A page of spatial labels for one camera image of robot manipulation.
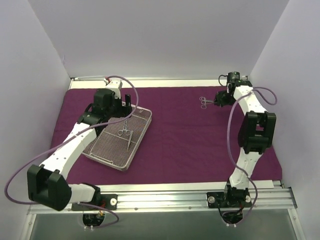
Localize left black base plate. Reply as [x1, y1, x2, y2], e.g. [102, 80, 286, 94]
[71, 194, 118, 211]

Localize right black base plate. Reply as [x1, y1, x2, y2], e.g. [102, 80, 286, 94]
[206, 191, 252, 209]

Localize right side aluminium rail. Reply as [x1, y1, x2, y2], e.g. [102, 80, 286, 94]
[241, 75, 285, 189]

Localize aluminium rail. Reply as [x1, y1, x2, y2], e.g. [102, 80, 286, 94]
[241, 75, 285, 189]
[27, 187, 298, 214]

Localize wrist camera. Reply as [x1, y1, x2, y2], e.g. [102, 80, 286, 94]
[103, 78, 123, 92]
[226, 71, 248, 85]

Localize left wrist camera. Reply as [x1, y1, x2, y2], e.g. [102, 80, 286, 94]
[103, 78, 123, 92]

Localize metal mesh tray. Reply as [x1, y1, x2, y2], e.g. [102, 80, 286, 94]
[82, 107, 153, 171]

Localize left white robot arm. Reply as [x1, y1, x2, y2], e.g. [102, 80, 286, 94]
[27, 88, 133, 211]

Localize steel forceps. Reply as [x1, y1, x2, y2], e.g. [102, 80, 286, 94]
[117, 120, 131, 136]
[200, 101, 215, 109]

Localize purple cloth wrap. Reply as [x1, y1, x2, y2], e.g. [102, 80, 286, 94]
[35, 84, 283, 187]

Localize front aluminium rail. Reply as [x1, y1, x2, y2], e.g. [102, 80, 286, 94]
[27, 187, 298, 214]

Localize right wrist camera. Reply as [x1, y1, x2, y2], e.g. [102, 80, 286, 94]
[226, 71, 248, 85]

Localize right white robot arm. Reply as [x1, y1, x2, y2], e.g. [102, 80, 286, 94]
[214, 85, 278, 207]

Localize steel surgical scissors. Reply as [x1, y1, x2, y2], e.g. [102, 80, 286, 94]
[199, 96, 214, 104]

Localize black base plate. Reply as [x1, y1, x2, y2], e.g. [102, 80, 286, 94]
[71, 194, 118, 211]
[206, 191, 252, 209]

